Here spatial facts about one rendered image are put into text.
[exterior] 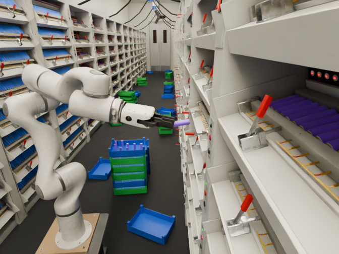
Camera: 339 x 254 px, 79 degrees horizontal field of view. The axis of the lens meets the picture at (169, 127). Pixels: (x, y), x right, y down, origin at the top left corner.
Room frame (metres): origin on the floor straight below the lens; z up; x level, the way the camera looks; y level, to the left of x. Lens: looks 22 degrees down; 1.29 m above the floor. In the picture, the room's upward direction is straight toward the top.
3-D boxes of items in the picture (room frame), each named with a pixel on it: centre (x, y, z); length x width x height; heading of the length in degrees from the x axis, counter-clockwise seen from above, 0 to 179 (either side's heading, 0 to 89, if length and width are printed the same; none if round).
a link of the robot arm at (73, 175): (0.87, 0.52, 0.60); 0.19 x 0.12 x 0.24; 146
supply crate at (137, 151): (1.62, 0.37, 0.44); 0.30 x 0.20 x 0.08; 96
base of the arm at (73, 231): (0.85, 0.54, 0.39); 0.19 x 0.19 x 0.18
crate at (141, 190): (1.62, 0.37, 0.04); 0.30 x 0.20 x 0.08; 96
